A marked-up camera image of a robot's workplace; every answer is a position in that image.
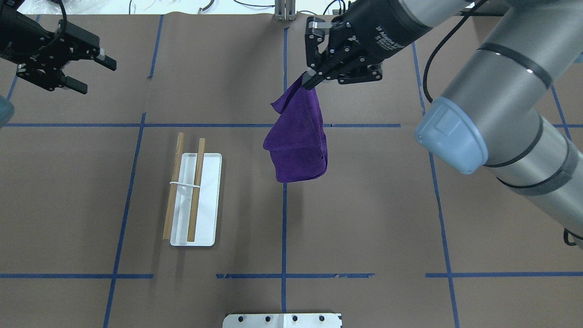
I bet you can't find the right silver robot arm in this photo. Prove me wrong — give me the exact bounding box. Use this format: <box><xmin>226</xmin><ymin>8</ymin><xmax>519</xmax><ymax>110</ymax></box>
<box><xmin>302</xmin><ymin>0</ymin><xmax>583</xmax><ymax>247</ymax></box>

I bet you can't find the aluminium frame post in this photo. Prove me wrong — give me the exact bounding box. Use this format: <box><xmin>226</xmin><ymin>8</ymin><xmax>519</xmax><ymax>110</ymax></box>
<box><xmin>273</xmin><ymin>0</ymin><xmax>297</xmax><ymax>21</ymax></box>

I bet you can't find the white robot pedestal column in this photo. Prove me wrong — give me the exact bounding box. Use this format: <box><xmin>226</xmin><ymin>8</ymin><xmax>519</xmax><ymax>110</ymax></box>
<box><xmin>222</xmin><ymin>313</ymin><xmax>343</xmax><ymax>328</ymax></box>

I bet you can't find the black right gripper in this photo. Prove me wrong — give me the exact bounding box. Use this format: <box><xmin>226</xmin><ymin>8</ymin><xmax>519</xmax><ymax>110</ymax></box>
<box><xmin>304</xmin><ymin>0</ymin><xmax>431</xmax><ymax>91</ymax></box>

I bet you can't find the white wooden-bar towel rack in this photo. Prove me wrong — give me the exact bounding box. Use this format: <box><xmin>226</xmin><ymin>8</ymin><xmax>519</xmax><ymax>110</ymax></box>
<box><xmin>163</xmin><ymin>132</ymin><xmax>222</xmax><ymax>247</ymax></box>

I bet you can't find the purple microfiber towel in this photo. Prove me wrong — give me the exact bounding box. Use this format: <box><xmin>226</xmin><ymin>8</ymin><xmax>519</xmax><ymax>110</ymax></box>
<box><xmin>263</xmin><ymin>72</ymin><xmax>328</xmax><ymax>183</ymax></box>

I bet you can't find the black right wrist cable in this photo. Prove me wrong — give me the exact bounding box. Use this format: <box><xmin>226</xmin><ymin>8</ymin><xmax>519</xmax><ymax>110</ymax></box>
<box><xmin>422</xmin><ymin>0</ymin><xmax>490</xmax><ymax>104</ymax></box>

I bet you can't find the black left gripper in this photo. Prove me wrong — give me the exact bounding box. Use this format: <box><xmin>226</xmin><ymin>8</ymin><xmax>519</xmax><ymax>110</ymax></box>
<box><xmin>0</xmin><ymin>4</ymin><xmax>117</xmax><ymax>95</ymax></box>

